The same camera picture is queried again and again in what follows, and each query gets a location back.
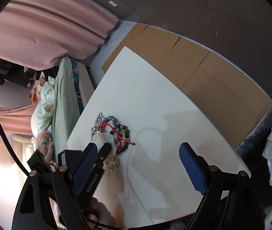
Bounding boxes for person's left hand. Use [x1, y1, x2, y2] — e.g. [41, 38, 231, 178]
[87, 197, 117, 227]

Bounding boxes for green bed sheet mattress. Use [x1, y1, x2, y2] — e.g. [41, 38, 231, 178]
[52, 56, 80, 159]

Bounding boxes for blue denim fabric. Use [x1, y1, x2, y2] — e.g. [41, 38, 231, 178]
[235, 111, 272, 161]

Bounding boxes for silver chain necklace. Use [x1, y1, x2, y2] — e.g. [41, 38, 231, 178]
[91, 112, 117, 141]

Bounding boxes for flattened brown cardboard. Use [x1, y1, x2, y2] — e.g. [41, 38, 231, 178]
[102, 23, 272, 148]

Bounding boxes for pale green pillow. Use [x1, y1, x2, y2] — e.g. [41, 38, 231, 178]
[31, 76, 55, 138]

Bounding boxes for white butterfly brooch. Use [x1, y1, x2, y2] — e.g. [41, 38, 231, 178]
[92, 133, 116, 157]

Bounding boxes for lower pink curtain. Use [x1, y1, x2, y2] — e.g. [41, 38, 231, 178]
[0, 103, 38, 135]

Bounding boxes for peach fleece blanket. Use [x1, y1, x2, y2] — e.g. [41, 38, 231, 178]
[32, 130, 54, 163]

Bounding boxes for dark hanging clothes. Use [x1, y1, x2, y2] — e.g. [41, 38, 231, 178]
[0, 56, 43, 88]

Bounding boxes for gold pendant jewelry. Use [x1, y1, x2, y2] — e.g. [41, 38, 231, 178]
[105, 155, 120, 170]

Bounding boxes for black cable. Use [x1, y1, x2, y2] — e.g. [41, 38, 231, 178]
[0, 95, 31, 176]

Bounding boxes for pink curtain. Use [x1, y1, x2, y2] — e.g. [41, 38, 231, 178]
[0, 0, 118, 71]
[0, 103, 38, 135]

